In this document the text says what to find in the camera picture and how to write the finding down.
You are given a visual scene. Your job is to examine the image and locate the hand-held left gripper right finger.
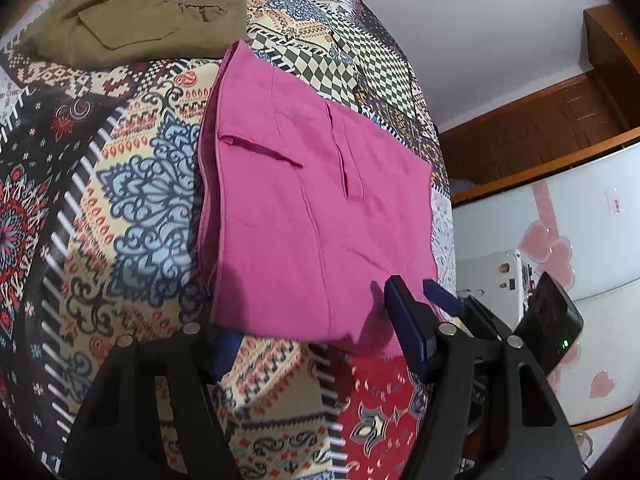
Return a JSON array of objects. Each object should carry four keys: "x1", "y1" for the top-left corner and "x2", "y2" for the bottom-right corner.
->
[{"x1": 384, "y1": 275, "x2": 586, "y2": 480}]

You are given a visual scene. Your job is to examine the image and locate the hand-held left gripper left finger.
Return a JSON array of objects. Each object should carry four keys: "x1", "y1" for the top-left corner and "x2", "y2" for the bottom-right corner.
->
[{"x1": 60, "y1": 324, "x2": 242, "y2": 480}]

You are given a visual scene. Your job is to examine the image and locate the olive green pants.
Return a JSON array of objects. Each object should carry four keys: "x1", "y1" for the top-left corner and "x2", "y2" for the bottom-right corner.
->
[{"x1": 14, "y1": 0, "x2": 249, "y2": 69}]

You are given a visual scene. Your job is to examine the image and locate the pink pants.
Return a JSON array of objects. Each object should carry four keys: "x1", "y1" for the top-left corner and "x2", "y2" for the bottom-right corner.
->
[{"x1": 196, "y1": 40, "x2": 442, "y2": 359}]

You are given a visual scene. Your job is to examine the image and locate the patterned patchwork blanket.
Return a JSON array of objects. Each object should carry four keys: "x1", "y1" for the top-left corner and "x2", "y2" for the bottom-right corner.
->
[{"x1": 0, "y1": 0, "x2": 457, "y2": 480}]

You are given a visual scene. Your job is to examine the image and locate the white appliance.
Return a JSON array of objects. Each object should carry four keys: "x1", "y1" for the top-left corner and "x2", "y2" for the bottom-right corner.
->
[{"x1": 456, "y1": 249, "x2": 532, "y2": 332}]

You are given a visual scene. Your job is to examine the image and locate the red label sticker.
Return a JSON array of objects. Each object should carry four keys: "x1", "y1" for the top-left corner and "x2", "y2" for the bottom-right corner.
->
[{"x1": 606, "y1": 187, "x2": 627, "y2": 217}]

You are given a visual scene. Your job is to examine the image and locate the wooden wardrobe with white doors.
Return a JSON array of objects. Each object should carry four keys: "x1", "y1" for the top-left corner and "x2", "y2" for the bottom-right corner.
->
[{"x1": 440, "y1": 4, "x2": 640, "y2": 433}]

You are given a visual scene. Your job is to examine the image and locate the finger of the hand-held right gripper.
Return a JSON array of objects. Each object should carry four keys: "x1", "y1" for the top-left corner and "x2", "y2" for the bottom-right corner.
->
[{"x1": 423, "y1": 278, "x2": 509, "y2": 344}]

